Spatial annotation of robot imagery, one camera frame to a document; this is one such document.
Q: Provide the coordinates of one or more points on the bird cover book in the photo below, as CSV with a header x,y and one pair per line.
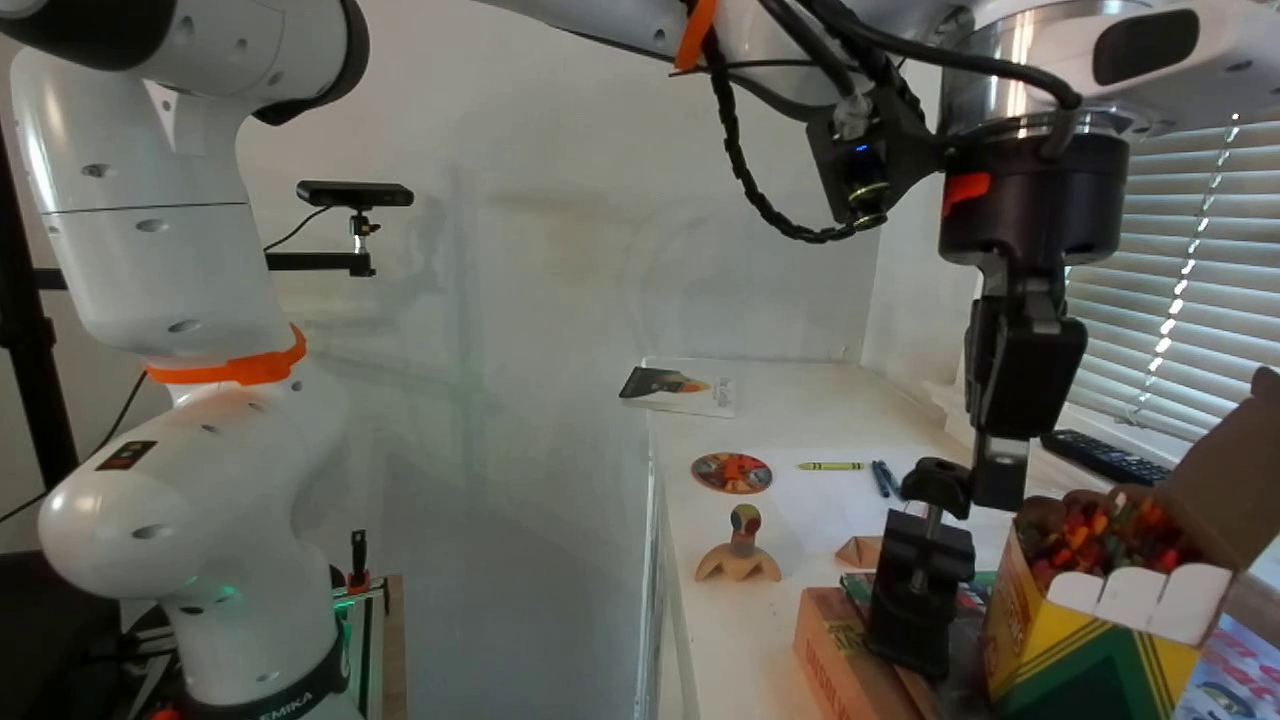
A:
x,y
667,387

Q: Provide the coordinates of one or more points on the round colourful disc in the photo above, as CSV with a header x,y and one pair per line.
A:
x,y
735,473

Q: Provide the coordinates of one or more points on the green framed panel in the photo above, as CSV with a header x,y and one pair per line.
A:
x,y
363,626

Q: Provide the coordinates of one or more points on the yellow green crayon box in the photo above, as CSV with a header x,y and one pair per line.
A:
x,y
1105,664

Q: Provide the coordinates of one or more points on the black stereo camera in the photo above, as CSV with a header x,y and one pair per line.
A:
x,y
352,195

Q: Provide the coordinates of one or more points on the yellow green pencil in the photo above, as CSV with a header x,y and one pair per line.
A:
x,y
831,464

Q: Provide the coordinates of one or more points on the black remote control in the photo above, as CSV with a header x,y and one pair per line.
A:
x,y
1113,462

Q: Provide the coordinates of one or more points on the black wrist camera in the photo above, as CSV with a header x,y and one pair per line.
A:
x,y
860,165

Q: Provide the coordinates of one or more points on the wide white window blinds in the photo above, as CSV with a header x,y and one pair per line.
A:
x,y
1200,294

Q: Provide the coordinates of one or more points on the folded wooden block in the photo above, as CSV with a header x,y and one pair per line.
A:
x,y
860,554

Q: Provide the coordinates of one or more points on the black clamp holder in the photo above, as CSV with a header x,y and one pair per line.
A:
x,y
921,587

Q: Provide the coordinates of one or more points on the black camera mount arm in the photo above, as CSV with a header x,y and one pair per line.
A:
x,y
322,265

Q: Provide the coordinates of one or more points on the white window frame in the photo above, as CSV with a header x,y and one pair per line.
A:
x,y
921,322

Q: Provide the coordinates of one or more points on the small bust figurine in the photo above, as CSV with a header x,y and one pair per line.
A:
x,y
743,554

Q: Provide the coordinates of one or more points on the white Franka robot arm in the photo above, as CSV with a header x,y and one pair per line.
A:
x,y
202,494

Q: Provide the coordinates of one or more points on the colourful printed box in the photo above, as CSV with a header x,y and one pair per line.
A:
x,y
1241,673

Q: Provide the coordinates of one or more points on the black metal post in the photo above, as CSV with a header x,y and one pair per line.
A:
x,y
35,372

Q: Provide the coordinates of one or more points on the dark blue marker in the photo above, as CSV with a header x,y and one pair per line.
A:
x,y
887,482

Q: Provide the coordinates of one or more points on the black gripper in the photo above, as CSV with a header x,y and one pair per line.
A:
x,y
1032,195

